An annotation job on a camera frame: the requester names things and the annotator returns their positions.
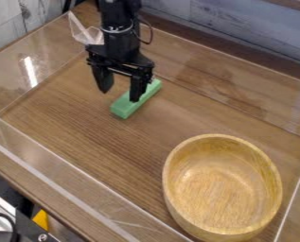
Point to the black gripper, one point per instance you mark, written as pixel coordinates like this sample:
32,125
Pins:
120,56

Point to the brown wooden bowl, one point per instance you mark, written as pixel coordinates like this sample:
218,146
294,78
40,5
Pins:
223,188

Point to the clear acrylic corner bracket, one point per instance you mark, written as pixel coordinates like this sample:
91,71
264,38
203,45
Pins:
85,35

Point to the yellow black machine base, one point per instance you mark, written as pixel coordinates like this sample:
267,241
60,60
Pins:
18,228

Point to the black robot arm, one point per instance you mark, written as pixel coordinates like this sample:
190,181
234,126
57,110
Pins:
120,15

